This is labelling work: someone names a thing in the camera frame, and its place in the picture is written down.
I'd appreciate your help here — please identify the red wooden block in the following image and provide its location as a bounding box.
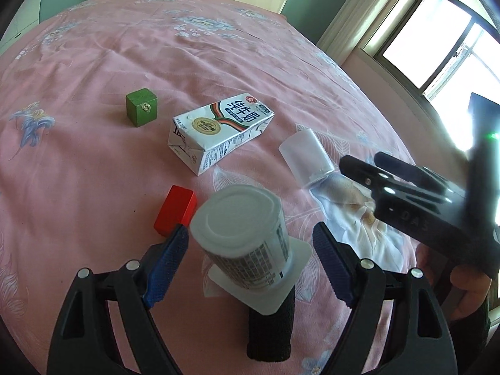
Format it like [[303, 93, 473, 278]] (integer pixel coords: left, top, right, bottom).
[[153, 185, 198, 238]]

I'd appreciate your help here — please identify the white milk carton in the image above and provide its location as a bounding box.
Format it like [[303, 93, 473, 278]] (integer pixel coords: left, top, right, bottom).
[[168, 92, 275, 176]]

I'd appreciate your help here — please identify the window with dark frame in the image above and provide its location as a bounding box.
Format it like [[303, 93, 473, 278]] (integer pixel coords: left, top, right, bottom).
[[363, 0, 499, 152]]

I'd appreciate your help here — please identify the black foam cylinder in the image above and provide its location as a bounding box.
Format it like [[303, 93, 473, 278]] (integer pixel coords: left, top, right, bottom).
[[247, 288, 295, 363]]

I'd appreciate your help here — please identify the right hand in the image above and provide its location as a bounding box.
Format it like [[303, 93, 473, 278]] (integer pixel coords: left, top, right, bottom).
[[415, 243, 492, 321]]

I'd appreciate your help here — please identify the green wooden cube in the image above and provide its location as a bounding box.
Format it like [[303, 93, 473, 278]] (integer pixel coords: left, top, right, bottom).
[[125, 88, 158, 127]]

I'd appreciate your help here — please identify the clear plastic cup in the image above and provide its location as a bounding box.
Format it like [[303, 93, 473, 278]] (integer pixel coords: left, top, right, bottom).
[[279, 129, 335, 188]]

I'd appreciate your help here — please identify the pink floral bedspread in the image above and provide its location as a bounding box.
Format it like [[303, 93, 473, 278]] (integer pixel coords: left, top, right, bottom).
[[1, 0, 415, 373]]

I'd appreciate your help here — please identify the white wardrobe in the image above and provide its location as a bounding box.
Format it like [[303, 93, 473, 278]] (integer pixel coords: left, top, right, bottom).
[[0, 0, 42, 54]]

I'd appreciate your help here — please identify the cream curtain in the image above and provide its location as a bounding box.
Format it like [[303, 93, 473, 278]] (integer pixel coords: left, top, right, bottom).
[[317, 0, 391, 65]]

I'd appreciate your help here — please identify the white yogurt cup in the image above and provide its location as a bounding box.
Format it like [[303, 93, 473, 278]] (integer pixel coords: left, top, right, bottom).
[[190, 185, 313, 316]]

